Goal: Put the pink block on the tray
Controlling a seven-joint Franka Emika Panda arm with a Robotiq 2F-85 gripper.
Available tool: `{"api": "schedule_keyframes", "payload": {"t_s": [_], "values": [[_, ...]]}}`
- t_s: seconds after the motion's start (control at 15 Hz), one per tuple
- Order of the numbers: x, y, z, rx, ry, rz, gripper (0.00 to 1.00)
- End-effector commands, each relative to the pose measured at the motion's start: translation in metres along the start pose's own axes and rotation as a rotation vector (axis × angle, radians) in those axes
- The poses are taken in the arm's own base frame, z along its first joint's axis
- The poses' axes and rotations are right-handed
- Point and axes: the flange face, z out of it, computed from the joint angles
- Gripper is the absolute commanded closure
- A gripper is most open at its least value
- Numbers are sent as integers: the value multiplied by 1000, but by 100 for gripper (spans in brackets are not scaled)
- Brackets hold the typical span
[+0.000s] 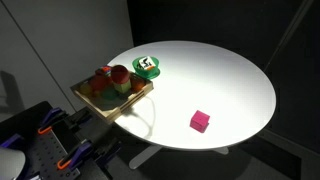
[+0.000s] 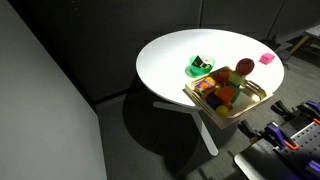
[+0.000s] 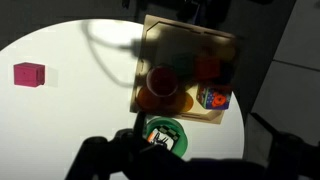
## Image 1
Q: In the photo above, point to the pink block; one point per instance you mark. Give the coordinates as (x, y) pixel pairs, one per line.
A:
(199, 120)

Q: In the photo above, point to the wooden tray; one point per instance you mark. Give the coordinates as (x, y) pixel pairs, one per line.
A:
(113, 107)

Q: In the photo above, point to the green block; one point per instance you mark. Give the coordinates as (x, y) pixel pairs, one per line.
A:
(109, 94)

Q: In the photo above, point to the orange block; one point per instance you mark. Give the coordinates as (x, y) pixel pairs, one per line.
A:
(99, 82)

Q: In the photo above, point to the orange ball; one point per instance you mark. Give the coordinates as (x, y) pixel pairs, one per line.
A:
(138, 84)

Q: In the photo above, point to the black white printed cube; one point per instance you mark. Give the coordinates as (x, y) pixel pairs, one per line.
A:
(146, 62)

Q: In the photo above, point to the green bowl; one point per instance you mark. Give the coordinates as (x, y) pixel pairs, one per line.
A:
(137, 68)

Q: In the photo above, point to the yellow-green cube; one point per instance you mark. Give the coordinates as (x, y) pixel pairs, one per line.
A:
(122, 87)

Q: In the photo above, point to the red ball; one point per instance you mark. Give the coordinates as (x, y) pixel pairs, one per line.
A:
(120, 74)

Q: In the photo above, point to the multicolour printed cube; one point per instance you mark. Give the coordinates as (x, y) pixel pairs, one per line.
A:
(103, 70)

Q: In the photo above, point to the yellow ball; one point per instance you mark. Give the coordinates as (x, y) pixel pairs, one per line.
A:
(86, 89)

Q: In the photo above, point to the black perforated board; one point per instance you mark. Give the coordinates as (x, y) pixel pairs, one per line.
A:
(50, 153)

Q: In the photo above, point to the white rounded object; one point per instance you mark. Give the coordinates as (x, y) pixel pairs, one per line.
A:
(10, 165)

